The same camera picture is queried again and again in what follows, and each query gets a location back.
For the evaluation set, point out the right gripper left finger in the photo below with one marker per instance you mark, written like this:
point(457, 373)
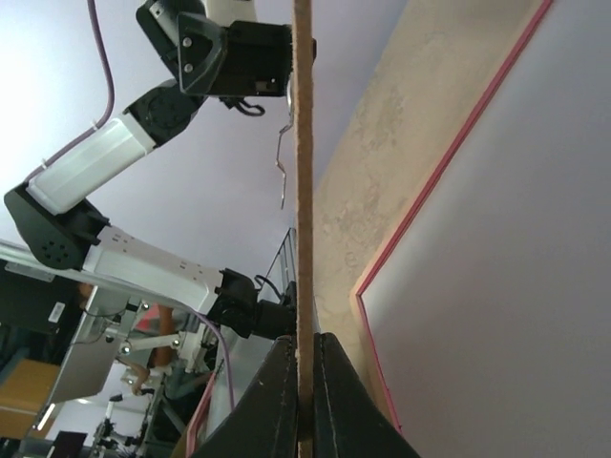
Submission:
point(264, 421)

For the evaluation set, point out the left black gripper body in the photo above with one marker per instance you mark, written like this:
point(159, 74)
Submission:
point(159, 22)

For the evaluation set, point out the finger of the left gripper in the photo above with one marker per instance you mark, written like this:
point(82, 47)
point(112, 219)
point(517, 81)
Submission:
point(258, 61)
point(201, 52)

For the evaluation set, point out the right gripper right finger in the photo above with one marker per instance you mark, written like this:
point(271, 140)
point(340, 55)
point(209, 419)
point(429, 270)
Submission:
point(347, 423)

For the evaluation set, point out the brown cardboard backing board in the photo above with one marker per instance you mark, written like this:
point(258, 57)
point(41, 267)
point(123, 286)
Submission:
point(304, 158)

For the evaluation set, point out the landscape photo print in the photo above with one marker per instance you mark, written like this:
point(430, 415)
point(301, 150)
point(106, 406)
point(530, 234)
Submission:
point(491, 316)

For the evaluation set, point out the pink wooden picture frame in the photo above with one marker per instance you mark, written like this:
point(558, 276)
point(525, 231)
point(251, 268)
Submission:
point(381, 396)

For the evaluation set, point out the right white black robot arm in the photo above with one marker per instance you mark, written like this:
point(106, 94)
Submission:
point(225, 297)

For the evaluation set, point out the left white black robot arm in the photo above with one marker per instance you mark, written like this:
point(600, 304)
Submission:
point(51, 210)

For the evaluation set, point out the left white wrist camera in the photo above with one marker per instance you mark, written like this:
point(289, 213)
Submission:
point(226, 12)

